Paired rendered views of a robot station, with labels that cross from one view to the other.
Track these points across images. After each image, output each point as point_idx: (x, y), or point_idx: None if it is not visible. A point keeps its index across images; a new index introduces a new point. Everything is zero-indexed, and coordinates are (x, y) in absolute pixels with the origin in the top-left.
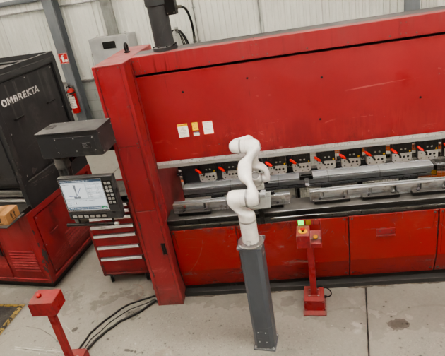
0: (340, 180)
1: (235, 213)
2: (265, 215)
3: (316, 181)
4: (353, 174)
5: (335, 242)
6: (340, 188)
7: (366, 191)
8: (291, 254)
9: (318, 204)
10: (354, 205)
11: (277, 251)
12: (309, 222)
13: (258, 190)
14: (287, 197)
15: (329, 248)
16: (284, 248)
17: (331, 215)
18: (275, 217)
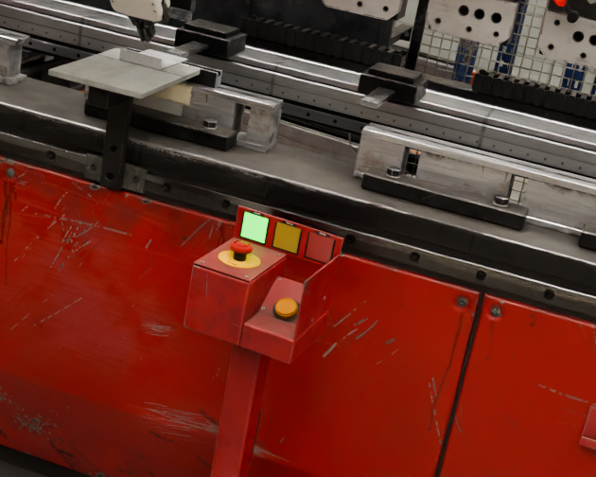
0: (532, 163)
1: (18, 102)
2: (131, 150)
3: (429, 128)
4: (593, 154)
5: (388, 400)
6: (499, 160)
7: None
8: (189, 383)
9: (376, 193)
10: (525, 249)
11: (139, 344)
12: (289, 240)
13: (137, 23)
14: (259, 118)
15: (357, 418)
16: (168, 342)
17: (411, 261)
18: (170, 177)
